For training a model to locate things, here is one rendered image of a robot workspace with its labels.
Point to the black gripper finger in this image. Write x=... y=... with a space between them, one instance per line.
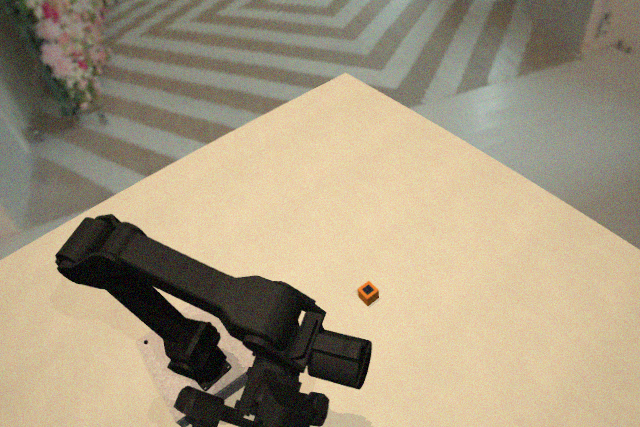
x=193 y=423

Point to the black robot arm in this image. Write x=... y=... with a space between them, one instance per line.
x=104 y=253

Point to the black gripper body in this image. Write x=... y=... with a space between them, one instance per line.
x=208 y=409

